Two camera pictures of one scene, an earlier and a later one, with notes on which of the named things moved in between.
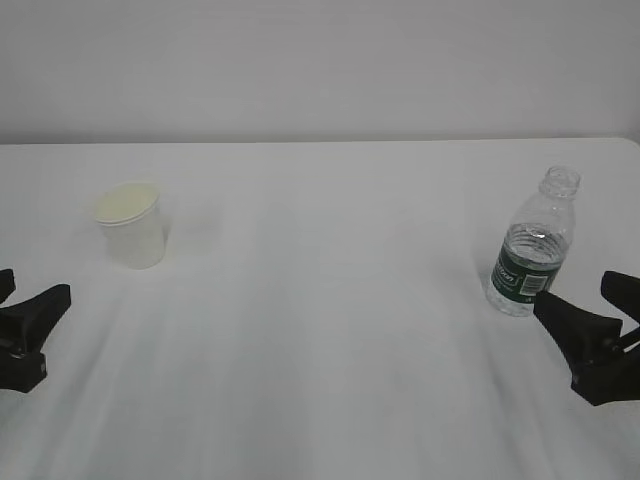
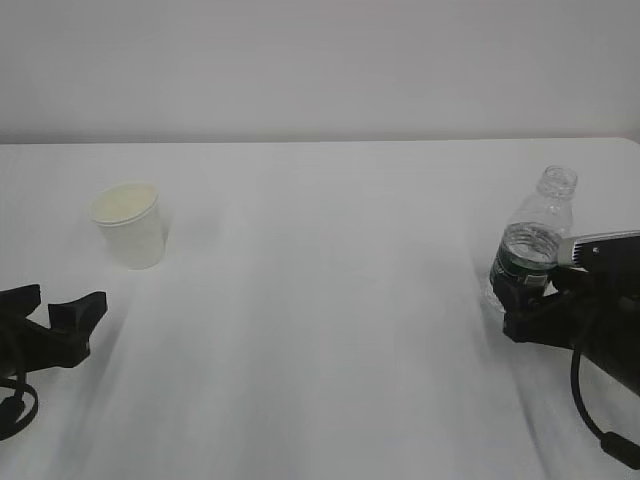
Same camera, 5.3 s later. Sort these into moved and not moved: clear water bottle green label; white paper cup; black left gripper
Moved: black left gripper
Not moved: clear water bottle green label; white paper cup
